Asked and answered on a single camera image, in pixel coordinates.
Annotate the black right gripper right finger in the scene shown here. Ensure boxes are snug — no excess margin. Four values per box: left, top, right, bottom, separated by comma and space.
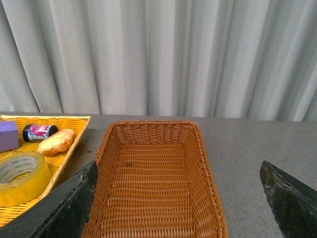
260, 161, 317, 238

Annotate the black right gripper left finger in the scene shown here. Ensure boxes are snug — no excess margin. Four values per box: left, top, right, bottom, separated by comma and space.
0, 161, 98, 238

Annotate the yellow tape roll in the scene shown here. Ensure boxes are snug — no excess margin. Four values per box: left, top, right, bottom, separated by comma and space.
0, 151, 52, 207

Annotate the yellow woven basket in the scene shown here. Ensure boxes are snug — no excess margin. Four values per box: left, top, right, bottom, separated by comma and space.
0, 115, 90, 226

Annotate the brown wicker basket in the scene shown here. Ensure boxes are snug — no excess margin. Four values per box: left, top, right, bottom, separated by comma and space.
82, 120, 228, 238

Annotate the golden bread croissant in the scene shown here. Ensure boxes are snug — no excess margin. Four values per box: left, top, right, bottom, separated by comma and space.
38, 128, 75, 156

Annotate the small black-capped bottle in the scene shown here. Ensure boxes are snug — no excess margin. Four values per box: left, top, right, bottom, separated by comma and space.
22, 124, 58, 142

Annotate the purple foam block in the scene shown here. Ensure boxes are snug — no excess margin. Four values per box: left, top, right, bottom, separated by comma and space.
0, 120, 19, 152

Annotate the grey pleated curtain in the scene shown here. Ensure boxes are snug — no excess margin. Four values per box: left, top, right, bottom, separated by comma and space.
0, 0, 317, 121

